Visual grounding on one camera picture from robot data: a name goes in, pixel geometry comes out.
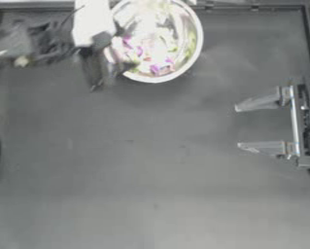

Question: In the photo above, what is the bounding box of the purple candy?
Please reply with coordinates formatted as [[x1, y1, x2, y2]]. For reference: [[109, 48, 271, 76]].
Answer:
[[134, 45, 147, 58], [148, 61, 176, 78]]

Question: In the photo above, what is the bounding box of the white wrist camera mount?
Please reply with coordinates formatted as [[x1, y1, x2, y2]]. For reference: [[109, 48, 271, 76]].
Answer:
[[69, 0, 117, 51]]

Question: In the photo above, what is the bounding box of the black table frame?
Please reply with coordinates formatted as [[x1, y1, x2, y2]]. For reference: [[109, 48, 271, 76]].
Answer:
[[0, 0, 310, 86]]

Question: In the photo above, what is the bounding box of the green candy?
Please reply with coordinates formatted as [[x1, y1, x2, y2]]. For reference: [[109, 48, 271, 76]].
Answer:
[[127, 62, 144, 75]]

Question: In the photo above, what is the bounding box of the steel bowl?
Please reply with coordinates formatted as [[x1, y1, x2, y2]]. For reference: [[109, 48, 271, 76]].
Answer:
[[104, 0, 204, 85]]

